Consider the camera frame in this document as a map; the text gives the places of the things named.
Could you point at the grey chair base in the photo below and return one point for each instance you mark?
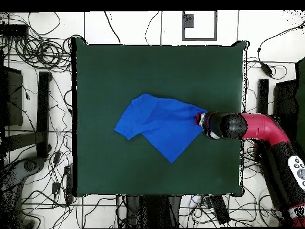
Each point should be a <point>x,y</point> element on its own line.
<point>31,165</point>

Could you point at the flat black box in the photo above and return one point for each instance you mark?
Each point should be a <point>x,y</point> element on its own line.
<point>13,30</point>

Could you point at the grey floor frame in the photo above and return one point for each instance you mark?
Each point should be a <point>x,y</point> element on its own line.
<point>199,38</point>

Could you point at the black power adapter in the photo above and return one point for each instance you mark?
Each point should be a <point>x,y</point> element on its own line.
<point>266,69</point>

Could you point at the small black adapter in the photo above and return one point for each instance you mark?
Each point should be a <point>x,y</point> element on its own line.
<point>56,188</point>

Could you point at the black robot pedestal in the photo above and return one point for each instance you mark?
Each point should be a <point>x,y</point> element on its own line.
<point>155,211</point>

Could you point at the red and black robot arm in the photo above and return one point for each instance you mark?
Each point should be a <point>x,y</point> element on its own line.
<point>262,126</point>

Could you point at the green cloth covered table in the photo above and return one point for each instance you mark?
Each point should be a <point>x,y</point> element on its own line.
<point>301,95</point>

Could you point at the blue laundry garment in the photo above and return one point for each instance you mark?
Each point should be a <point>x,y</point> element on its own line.
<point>162,121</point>

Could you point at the black power strip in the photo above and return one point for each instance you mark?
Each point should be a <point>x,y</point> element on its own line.
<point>69,183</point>

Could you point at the black monitor box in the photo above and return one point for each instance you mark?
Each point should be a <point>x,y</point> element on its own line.
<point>284,100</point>
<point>14,100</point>

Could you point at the dark green table cloth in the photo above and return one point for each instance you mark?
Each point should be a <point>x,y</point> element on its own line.
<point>107,71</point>

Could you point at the long black box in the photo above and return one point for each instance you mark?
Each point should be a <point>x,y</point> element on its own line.
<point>220,210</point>

